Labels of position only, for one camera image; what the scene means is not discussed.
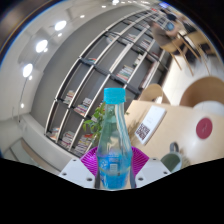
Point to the leafy plant in white pot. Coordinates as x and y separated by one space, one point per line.
96 123

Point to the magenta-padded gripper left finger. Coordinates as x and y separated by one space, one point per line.
87 160

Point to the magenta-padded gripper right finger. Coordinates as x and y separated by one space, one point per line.
141 161

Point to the flat round red coaster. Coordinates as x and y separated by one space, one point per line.
204 128

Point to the grey shelf unit with books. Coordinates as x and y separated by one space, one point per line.
100 83

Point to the clear bottle with blue cap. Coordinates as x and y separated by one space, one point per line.
114 156

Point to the round ceiling lights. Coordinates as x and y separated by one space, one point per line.
41 46

